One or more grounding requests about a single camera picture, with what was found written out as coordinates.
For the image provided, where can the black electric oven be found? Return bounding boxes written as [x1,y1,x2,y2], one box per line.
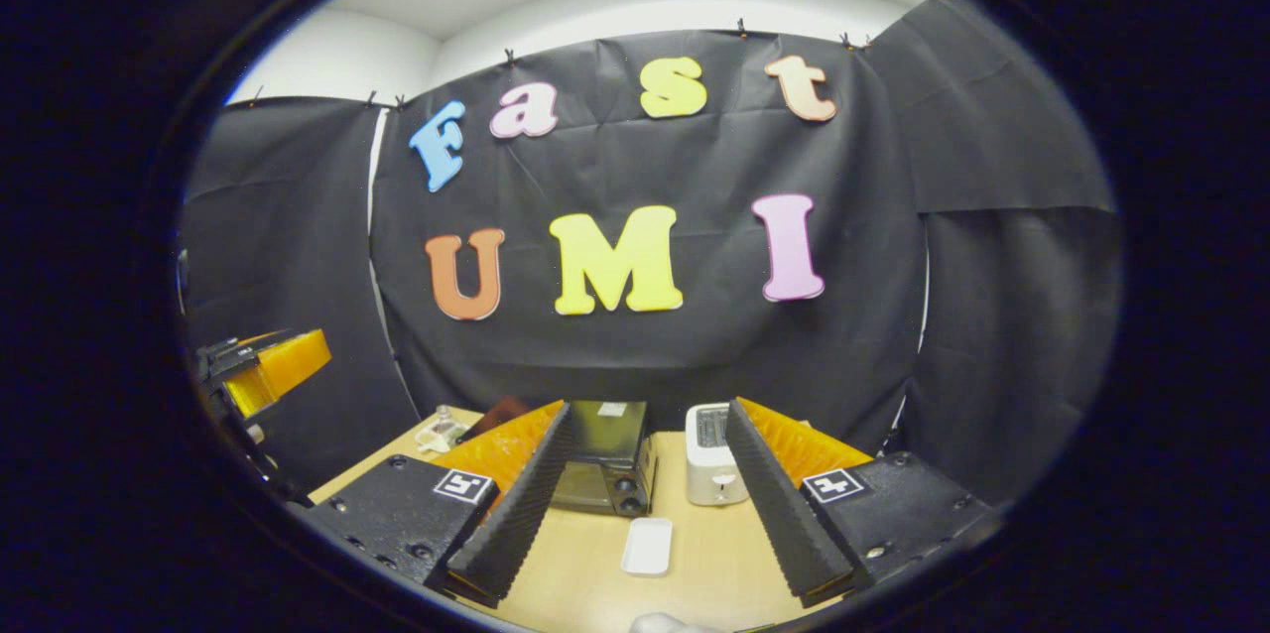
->
[458,395,659,518]

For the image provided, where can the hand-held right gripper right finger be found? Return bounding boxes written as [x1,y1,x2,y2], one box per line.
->
[724,398,998,610]

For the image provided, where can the white rectangular dish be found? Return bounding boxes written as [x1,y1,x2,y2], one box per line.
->
[621,517,674,577]

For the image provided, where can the white toaster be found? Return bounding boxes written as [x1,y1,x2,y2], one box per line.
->
[685,403,750,507]

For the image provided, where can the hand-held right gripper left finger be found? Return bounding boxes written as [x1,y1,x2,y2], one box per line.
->
[298,400,577,609]

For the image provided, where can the black backdrop cloth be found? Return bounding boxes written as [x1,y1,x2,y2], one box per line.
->
[179,0,1124,505]

